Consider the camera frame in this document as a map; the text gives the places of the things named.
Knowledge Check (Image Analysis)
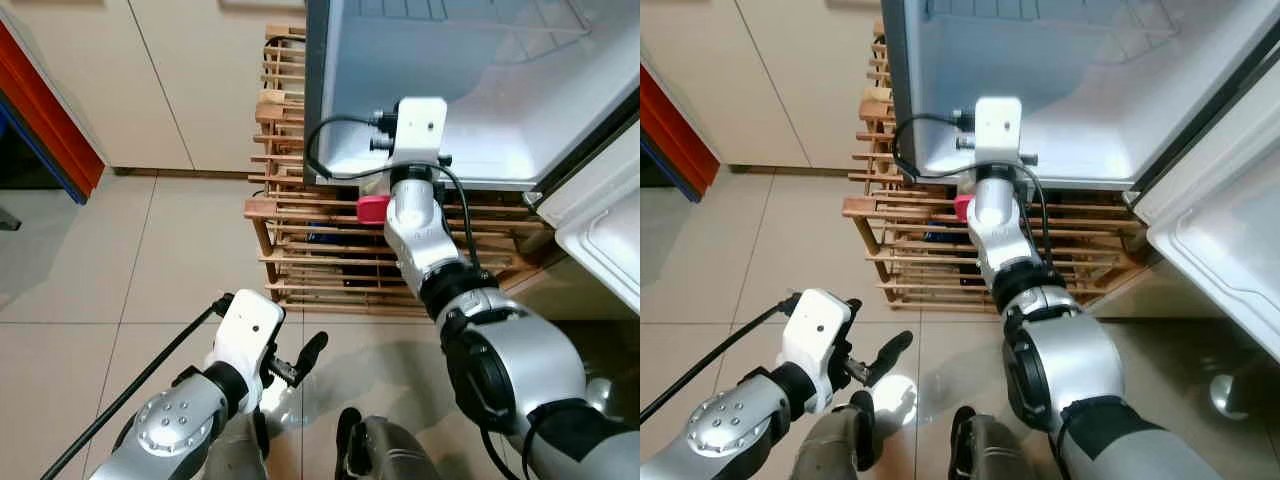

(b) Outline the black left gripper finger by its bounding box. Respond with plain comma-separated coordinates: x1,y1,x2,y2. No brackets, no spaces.
873,330,915,386
295,331,330,377

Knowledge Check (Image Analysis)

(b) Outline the grey fridge body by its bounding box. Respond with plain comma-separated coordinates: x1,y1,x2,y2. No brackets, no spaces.
880,0,1280,193
303,0,641,193

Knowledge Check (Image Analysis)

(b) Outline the light wooden slatted rack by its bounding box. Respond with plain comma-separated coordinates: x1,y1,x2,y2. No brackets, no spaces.
244,22,557,318
842,20,1151,316

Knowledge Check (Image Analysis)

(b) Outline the robot right leg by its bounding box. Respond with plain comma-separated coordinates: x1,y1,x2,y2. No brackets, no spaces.
333,405,446,480
945,405,1051,480

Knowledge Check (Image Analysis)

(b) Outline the beige cabinet door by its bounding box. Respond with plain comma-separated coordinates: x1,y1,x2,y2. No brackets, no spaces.
640,0,791,169
735,0,886,171
0,0,198,173
128,0,309,174

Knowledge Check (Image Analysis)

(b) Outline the red panel with blue edge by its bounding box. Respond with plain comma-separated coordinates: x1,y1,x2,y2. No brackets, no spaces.
640,65,693,193
0,18,107,206

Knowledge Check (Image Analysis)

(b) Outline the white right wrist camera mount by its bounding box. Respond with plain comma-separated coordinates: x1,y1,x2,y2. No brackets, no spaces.
392,96,450,169
973,96,1024,169

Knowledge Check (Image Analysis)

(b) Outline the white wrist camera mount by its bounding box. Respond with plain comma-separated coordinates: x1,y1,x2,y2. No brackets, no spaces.
780,288,854,401
392,96,450,169
973,96,1024,169
204,289,287,379

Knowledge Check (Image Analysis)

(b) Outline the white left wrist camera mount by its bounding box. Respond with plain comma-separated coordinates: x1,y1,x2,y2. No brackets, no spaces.
780,288,854,401
204,289,287,379

